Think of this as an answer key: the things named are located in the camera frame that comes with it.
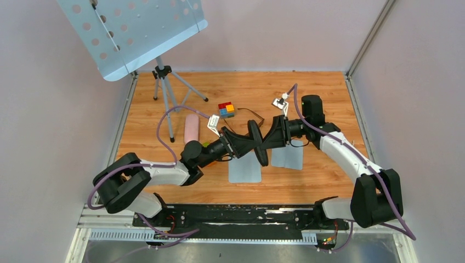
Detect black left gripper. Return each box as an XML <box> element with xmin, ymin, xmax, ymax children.
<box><xmin>197</xmin><ymin>127</ymin><xmax>259</xmax><ymax>169</ymax></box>

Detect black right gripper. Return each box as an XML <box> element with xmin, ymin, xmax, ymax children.
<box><xmin>259</xmin><ymin>115</ymin><xmax>309</xmax><ymax>150</ymax></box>

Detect black glasses case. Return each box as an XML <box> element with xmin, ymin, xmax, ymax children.
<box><xmin>247</xmin><ymin>120</ymin><xmax>269</xmax><ymax>167</ymax></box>

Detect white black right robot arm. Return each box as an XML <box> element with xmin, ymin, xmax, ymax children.
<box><xmin>261</xmin><ymin>95</ymin><xmax>404</xmax><ymax>229</ymax></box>

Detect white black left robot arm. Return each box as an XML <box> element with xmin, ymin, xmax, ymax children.
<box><xmin>93</xmin><ymin>127</ymin><xmax>262</xmax><ymax>226</ymax></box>

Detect right blue cleaning cloth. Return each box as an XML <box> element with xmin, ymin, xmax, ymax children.
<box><xmin>271</xmin><ymin>140</ymin><xmax>304</xmax><ymax>170</ymax></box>

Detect blue cleaning cloth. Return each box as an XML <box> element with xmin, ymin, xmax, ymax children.
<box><xmin>271</xmin><ymin>140</ymin><xmax>304</xmax><ymax>170</ymax></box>
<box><xmin>228</xmin><ymin>151</ymin><xmax>262</xmax><ymax>184</ymax></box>

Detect left blue cleaning cloth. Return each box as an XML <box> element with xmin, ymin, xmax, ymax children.
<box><xmin>228</xmin><ymin>151</ymin><xmax>262</xmax><ymax>184</ymax></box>

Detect colourful toy brick cube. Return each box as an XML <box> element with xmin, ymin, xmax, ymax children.
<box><xmin>218</xmin><ymin>101</ymin><xmax>235</xmax><ymax>119</ymax></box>

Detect pink glasses case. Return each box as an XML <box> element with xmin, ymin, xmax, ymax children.
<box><xmin>184</xmin><ymin>114</ymin><xmax>200</xmax><ymax>144</ymax></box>

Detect perforated music stand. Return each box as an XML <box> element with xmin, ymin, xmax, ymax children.
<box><xmin>56</xmin><ymin>0</ymin><xmax>209</xmax><ymax>143</ymax></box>

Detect brown frame sunglasses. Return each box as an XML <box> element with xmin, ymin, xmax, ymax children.
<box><xmin>223</xmin><ymin>107</ymin><xmax>265</xmax><ymax>132</ymax></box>

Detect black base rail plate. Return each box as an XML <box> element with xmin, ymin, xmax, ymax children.
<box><xmin>133</xmin><ymin>204</ymin><xmax>349</xmax><ymax>247</ymax></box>

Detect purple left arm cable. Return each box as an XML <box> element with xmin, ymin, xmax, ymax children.
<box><xmin>87</xmin><ymin>105</ymin><xmax>212</xmax><ymax>255</ymax></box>

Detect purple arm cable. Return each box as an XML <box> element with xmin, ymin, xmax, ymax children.
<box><xmin>287</xmin><ymin>83</ymin><xmax>417</xmax><ymax>253</ymax></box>
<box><xmin>87</xmin><ymin>105</ymin><xmax>212</xmax><ymax>255</ymax></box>

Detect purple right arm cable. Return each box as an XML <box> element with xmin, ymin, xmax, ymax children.
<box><xmin>287</xmin><ymin>83</ymin><xmax>417</xmax><ymax>253</ymax></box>

